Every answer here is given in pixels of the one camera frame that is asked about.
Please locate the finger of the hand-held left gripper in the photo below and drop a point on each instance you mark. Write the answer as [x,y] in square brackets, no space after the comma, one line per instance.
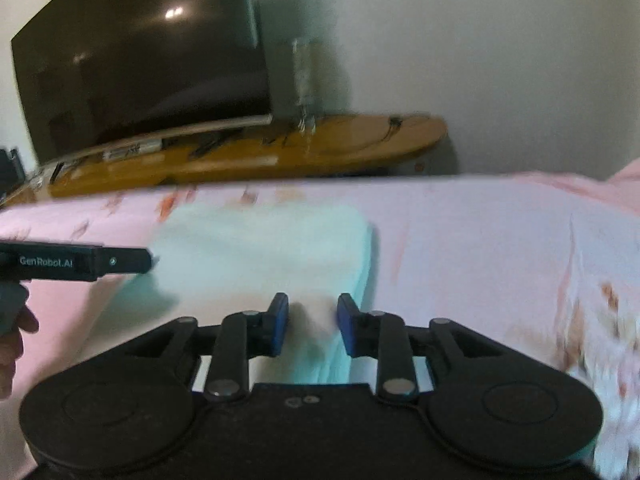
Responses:
[125,260]

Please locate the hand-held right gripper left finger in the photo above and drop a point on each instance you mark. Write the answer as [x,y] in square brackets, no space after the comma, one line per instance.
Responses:
[280,325]

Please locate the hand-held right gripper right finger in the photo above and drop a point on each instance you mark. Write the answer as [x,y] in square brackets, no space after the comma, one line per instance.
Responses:
[347,327]

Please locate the pale mint small garment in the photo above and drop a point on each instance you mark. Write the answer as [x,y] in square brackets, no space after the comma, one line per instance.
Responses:
[260,250]

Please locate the person's left hand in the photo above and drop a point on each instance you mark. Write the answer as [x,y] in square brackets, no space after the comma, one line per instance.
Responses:
[12,360]

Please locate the dark chair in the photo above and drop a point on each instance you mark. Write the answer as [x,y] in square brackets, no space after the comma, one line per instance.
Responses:
[9,170]

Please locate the white power strip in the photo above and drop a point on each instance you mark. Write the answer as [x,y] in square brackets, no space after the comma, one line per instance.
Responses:
[132,150]

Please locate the pink floral bed sheet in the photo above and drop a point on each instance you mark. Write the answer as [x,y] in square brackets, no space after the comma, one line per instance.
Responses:
[475,260]

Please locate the wooden television cabinet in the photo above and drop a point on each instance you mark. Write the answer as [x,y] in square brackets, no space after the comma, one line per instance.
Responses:
[325,145]

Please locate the black flat television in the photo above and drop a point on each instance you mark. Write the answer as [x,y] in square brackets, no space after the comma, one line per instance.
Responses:
[140,50]

